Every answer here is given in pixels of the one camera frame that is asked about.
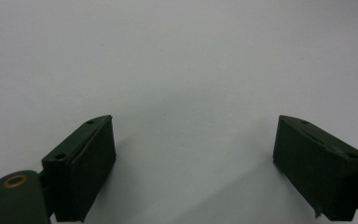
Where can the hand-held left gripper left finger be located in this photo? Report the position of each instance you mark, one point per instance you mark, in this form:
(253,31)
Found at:
(80,168)

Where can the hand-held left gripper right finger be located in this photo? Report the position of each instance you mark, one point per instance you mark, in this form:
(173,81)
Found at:
(320,161)

